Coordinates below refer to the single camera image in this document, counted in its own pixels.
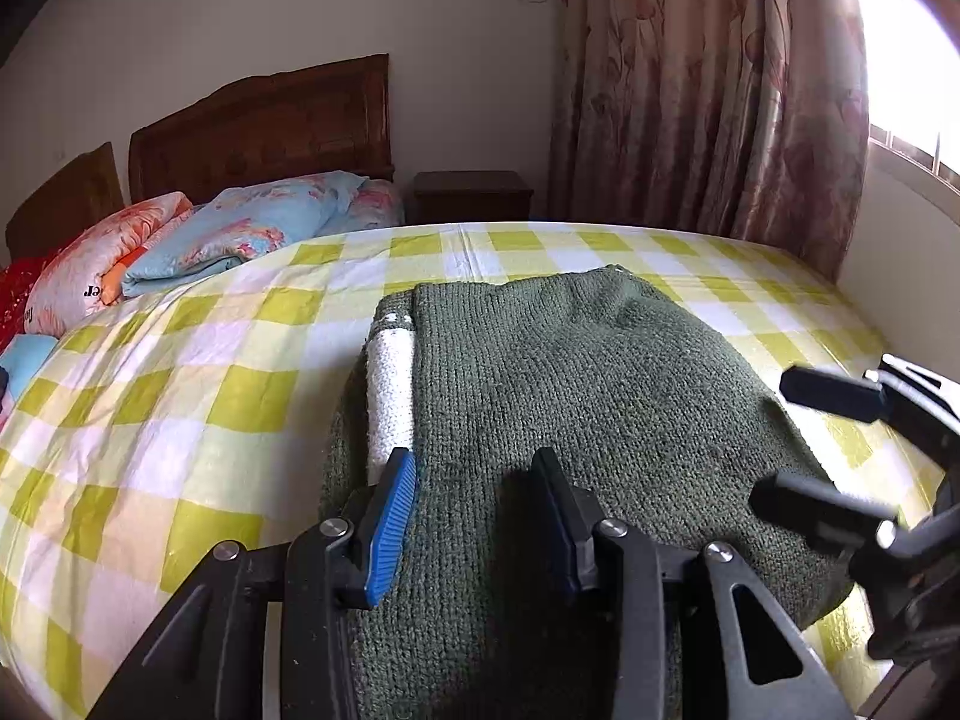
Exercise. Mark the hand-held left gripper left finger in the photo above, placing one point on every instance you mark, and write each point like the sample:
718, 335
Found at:
390, 532

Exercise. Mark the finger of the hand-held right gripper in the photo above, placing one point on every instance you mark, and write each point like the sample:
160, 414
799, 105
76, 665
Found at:
832, 394
817, 510

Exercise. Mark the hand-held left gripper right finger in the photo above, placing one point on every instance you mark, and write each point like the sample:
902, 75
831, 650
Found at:
559, 532

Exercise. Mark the green and white knit sweater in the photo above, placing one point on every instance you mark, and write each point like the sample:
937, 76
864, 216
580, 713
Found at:
562, 375

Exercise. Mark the yellow checked bed sheet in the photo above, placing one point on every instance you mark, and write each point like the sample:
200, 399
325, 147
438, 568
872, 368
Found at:
187, 405

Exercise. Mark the pink floral pillow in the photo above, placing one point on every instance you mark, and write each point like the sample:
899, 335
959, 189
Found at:
375, 206

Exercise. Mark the blue floral quilt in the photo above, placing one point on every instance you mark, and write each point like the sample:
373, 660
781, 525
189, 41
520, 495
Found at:
247, 225

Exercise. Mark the pink floral curtain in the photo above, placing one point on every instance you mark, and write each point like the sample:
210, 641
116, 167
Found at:
675, 90

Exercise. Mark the dark wooden nightstand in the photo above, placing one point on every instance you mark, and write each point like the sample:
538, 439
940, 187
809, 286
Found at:
472, 195

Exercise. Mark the bright window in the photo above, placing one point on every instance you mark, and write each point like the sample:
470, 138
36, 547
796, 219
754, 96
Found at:
915, 52

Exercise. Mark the light blue cloth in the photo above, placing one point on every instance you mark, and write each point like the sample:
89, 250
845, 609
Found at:
30, 360

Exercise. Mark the orange floral pillow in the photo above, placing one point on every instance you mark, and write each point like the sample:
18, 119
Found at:
82, 262

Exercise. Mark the large carved wooden headboard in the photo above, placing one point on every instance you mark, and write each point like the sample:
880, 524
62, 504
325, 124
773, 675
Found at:
262, 127

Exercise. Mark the red patterned cloth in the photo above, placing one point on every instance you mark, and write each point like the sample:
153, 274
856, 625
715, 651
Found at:
19, 285

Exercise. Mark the small wooden headboard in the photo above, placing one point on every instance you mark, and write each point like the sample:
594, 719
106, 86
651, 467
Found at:
67, 202

